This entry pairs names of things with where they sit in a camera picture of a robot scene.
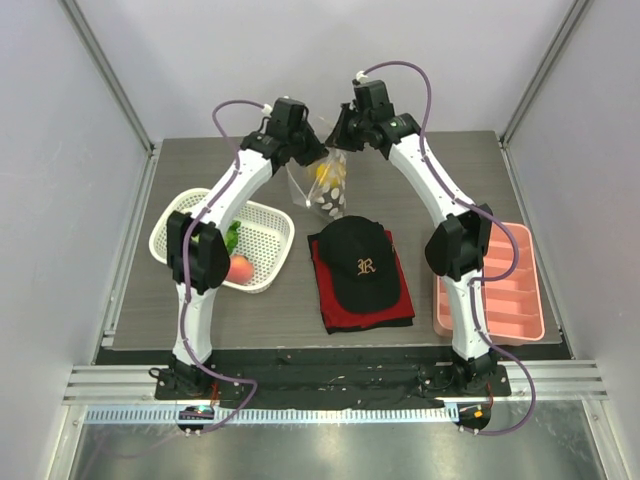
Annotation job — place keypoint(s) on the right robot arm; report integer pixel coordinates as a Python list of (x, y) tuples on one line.
[(458, 246)]

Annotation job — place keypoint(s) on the aluminium front rail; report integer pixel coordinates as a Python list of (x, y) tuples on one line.
[(554, 380)]

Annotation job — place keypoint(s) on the black baseball cap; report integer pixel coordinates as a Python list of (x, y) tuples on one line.
[(361, 261)]

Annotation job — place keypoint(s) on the white slotted cable duct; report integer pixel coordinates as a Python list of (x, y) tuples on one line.
[(187, 415)]

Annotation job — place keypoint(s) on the red folded cloth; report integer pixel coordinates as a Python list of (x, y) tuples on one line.
[(337, 319)]

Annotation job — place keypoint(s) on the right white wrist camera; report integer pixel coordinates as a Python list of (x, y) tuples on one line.
[(360, 79)]

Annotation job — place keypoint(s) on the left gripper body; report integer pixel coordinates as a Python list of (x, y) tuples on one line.
[(307, 147)]

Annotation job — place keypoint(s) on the fake orange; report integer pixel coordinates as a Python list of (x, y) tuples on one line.
[(330, 173)]

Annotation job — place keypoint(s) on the fake red peach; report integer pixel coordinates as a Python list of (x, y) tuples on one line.
[(241, 270)]

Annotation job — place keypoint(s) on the white perforated plastic basket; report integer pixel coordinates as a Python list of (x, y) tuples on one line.
[(265, 237)]

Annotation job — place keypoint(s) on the aluminium frame post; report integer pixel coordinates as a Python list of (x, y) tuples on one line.
[(559, 41), (87, 37)]

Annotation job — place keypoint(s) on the pink divided organizer tray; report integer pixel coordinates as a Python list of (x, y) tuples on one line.
[(513, 309)]

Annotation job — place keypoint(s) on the fake dark plum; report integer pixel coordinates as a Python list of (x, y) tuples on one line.
[(331, 202)]

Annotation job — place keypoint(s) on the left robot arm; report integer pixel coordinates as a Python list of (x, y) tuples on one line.
[(196, 252)]

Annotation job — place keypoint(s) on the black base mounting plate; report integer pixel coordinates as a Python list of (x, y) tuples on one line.
[(314, 378)]

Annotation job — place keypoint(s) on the right aluminium frame post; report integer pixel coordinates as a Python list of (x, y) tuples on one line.
[(559, 41)]

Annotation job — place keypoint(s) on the clear zip top bag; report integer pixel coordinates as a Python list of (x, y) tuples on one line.
[(303, 185)]

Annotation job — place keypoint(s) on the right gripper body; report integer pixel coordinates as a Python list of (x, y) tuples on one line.
[(343, 129)]

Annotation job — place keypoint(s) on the fake green cabbage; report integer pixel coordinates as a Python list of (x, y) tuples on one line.
[(231, 237)]

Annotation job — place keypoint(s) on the left aluminium frame post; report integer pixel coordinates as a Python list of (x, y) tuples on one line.
[(87, 37)]

